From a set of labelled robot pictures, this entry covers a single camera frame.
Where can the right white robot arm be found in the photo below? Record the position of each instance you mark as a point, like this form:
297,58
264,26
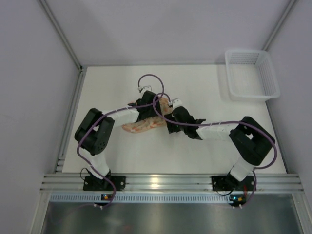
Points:
250,139

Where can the peach floral mesh laundry bag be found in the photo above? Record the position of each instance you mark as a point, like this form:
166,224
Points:
152,122

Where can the aluminium frame post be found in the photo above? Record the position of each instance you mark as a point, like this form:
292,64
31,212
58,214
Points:
282,19
57,27

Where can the white slotted cable duct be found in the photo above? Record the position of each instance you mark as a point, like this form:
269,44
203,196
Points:
143,198

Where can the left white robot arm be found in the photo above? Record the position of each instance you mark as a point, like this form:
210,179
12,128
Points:
94,132

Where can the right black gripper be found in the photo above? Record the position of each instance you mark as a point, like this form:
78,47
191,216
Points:
176,120

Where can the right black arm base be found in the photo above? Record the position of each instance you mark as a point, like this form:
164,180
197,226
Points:
229,183

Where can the white plastic basket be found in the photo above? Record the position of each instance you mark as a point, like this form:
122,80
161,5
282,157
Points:
251,75

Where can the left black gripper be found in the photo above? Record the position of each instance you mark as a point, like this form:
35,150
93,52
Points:
151,107

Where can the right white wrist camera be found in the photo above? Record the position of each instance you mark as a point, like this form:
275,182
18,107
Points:
174,103

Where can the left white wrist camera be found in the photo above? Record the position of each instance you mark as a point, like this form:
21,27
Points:
143,89

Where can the aluminium mounting rail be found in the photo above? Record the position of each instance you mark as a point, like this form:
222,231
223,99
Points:
166,183

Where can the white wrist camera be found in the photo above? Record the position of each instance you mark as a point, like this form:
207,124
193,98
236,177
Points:
174,103
143,89

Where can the right aluminium frame post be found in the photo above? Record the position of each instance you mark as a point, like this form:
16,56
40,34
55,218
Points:
282,19

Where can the left aluminium frame post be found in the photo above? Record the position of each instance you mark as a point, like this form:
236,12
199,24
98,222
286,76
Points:
57,27

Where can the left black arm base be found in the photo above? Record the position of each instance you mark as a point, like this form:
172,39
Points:
92,183

